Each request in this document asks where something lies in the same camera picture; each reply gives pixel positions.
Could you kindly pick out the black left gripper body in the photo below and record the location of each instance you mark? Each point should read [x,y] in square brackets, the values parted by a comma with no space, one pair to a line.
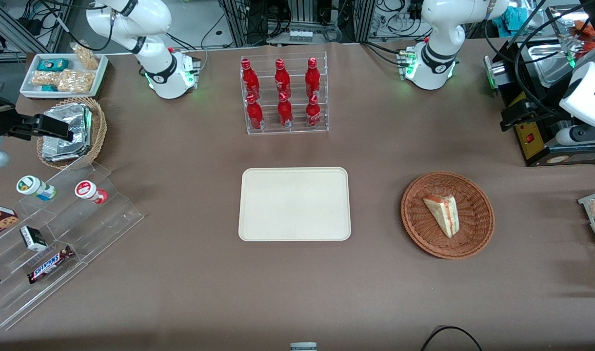
[550,101]

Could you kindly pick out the triangular sandwich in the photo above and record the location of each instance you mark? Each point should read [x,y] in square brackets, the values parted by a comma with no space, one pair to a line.
[444,212]

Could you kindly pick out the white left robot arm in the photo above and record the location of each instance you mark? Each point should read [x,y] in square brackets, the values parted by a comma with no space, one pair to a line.
[439,29]

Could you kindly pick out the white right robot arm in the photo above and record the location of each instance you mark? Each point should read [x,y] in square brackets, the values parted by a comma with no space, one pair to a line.
[156,63]

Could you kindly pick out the white rectangular snack tray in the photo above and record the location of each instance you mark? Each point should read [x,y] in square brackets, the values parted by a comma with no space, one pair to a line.
[29,90]

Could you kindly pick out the oval light wicker basket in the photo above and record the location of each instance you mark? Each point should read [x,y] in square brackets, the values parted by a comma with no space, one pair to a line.
[98,131]

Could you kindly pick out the round brown wicker basket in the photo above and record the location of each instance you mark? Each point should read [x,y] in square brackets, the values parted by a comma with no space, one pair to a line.
[473,195]

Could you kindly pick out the metal snack tray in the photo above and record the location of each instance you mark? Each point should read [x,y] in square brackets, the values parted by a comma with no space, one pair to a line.
[584,199]

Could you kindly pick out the cream rectangular tray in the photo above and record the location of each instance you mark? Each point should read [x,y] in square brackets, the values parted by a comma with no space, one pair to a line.
[294,204]

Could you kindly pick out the foil wrapped package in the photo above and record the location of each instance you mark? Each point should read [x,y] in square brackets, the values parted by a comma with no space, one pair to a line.
[66,114]

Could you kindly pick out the black appliance with yellow label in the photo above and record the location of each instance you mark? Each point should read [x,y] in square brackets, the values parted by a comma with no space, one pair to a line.
[546,146]

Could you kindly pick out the small teal snack packet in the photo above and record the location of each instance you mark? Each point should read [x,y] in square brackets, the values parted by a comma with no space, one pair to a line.
[49,88]

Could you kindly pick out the green rimmed metal cylinder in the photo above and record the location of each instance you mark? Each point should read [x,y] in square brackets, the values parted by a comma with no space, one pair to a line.
[492,72]

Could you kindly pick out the clear bag of crackers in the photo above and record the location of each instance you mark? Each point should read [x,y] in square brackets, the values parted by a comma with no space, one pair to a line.
[45,78]
[87,57]
[77,81]

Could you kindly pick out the stainless steel pan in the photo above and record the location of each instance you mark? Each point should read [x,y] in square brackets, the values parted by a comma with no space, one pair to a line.
[546,63]

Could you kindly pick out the green lid yoghurt bottle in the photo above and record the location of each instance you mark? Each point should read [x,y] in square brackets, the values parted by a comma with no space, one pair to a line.
[33,186]

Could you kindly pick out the red lid yoghurt bottle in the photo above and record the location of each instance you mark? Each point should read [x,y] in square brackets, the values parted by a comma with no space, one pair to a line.
[89,190]

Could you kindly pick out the orange plastic bag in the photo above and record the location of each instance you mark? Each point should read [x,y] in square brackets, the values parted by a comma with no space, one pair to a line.
[586,31]

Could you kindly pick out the teal cloth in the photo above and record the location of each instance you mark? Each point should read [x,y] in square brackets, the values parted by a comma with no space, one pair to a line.
[512,18]

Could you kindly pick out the red cookie box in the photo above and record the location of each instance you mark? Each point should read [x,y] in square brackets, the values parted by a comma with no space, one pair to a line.
[0,219]

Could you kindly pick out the clear acrylic stepped stand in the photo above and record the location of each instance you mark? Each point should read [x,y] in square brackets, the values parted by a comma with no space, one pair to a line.
[97,224]

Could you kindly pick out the small black white carton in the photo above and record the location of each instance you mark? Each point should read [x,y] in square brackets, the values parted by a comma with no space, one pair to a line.
[32,238]

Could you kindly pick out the Snickers chocolate bar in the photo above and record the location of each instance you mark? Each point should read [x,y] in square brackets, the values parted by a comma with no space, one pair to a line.
[49,263]

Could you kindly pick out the red cola bottle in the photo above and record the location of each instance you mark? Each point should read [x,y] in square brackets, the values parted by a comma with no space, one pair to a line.
[313,113]
[250,78]
[254,114]
[285,112]
[281,78]
[312,77]

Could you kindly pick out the clear acrylic bottle rack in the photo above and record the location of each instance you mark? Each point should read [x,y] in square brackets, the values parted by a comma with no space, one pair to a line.
[297,127]

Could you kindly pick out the small grey device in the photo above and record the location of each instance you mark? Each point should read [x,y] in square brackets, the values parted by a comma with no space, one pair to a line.
[303,346]

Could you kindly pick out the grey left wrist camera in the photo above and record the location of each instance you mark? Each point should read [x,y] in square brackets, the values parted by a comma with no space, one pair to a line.
[580,134]

